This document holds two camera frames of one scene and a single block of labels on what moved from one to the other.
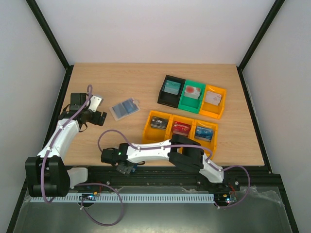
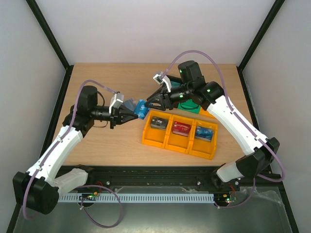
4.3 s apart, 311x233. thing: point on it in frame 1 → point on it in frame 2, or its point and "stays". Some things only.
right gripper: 105,156 → 166,98
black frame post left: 55,43 stays
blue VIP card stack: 203,133 stays
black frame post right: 256,40 stays
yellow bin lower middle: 192,122 stays
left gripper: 95,121 → 116,116
